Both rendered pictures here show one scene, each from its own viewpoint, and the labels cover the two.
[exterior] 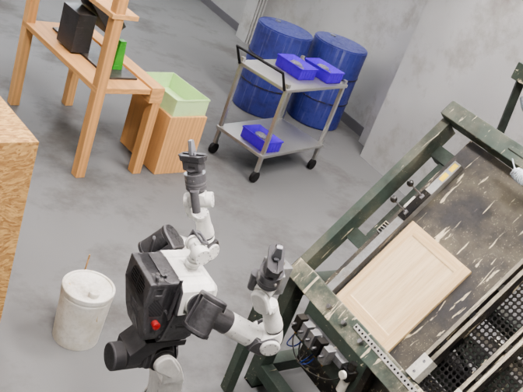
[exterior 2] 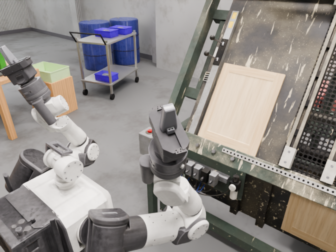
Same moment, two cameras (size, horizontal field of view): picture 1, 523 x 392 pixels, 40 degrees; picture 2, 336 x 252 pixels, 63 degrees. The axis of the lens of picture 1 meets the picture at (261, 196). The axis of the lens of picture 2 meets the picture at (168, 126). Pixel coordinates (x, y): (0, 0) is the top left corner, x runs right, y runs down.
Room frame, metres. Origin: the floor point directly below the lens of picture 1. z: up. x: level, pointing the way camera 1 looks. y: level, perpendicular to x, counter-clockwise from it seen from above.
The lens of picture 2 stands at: (1.65, -0.03, 1.93)
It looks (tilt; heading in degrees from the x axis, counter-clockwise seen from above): 29 degrees down; 350
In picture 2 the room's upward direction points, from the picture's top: straight up
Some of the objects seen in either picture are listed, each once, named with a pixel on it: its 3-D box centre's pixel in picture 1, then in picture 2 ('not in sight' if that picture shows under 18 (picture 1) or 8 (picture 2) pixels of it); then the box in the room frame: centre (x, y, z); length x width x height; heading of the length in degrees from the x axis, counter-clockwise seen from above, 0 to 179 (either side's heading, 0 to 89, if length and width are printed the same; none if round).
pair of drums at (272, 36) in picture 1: (300, 74); (111, 42); (8.32, 0.09, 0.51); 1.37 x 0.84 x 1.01; 129
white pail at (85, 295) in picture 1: (83, 302); not in sight; (3.33, 0.73, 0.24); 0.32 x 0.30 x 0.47; 39
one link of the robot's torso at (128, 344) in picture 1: (143, 347); not in sight; (2.29, 0.22, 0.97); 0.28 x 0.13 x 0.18; 129
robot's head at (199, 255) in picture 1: (197, 252); (64, 167); (2.34, 0.15, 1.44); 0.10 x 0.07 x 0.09; 39
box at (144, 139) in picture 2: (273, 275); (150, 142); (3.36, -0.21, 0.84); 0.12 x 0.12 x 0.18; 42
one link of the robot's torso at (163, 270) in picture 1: (167, 294); (57, 227); (2.30, 0.20, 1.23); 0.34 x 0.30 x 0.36; 39
